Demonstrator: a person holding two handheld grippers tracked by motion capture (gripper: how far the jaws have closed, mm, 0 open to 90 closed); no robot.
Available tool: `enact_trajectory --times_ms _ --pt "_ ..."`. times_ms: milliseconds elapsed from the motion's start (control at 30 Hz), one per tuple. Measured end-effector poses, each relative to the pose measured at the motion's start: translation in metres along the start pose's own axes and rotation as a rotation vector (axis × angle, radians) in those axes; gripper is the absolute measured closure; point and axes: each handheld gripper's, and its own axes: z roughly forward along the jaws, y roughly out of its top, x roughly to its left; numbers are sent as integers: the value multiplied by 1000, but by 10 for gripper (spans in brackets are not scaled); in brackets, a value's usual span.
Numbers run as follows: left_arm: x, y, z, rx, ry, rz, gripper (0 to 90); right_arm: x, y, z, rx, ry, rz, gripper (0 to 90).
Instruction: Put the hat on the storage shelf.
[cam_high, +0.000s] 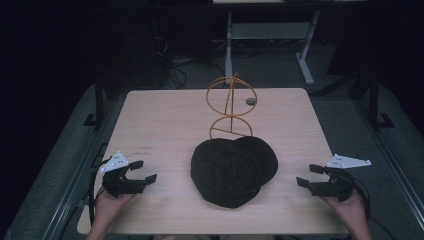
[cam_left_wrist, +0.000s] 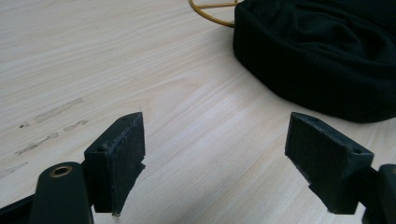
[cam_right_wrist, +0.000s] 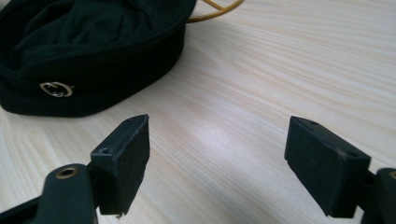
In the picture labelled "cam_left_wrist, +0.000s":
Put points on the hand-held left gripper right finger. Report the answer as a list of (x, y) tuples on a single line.
[(327, 161)]

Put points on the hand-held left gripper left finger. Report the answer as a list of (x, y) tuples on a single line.
[(116, 161)]

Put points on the black cloth garment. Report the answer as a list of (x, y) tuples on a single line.
[(317, 56)]

